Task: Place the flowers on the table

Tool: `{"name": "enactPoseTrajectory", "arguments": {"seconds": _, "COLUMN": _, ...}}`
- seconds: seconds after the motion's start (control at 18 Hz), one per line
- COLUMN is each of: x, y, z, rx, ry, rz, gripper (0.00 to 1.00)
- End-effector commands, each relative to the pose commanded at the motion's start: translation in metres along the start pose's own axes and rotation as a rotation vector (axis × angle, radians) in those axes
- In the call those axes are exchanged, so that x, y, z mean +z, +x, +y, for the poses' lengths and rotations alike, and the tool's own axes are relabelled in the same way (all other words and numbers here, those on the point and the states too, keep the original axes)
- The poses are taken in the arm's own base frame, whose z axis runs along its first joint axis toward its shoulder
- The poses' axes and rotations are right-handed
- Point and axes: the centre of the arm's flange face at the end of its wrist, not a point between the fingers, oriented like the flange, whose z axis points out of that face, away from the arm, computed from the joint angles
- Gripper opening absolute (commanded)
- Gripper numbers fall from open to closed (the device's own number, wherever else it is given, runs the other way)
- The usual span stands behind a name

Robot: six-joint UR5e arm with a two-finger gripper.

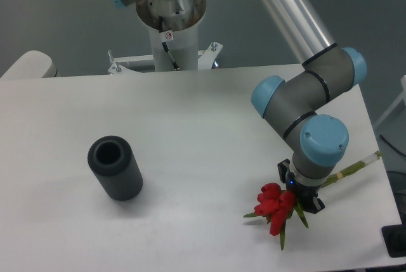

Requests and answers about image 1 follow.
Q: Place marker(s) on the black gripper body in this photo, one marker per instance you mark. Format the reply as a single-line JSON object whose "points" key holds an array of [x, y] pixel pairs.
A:
{"points": [[304, 193]]}

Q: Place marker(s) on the red tulip flower bouquet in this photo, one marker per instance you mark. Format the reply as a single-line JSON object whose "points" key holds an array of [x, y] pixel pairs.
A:
{"points": [[277, 205]]}

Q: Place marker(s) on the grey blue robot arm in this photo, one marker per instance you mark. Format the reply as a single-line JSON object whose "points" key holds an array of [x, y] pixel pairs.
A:
{"points": [[318, 141]]}

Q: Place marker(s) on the black device at table edge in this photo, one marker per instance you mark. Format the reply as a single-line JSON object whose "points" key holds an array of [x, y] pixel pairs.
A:
{"points": [[394, 238]]}

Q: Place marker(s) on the dark grey ribbed vase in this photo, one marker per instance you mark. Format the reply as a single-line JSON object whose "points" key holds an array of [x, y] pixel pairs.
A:
{"points": [[112, 161]]}

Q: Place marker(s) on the white chair armrest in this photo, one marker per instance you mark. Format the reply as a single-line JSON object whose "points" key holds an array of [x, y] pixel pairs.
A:
{"points": [[31, 65]]}

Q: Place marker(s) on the white frame at right edge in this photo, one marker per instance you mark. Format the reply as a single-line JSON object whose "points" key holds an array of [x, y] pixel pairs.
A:
{"points": [[395, 106]]}

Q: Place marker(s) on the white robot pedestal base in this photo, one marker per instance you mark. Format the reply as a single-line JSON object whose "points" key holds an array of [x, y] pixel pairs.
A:
{"points": [[171, 51]]}

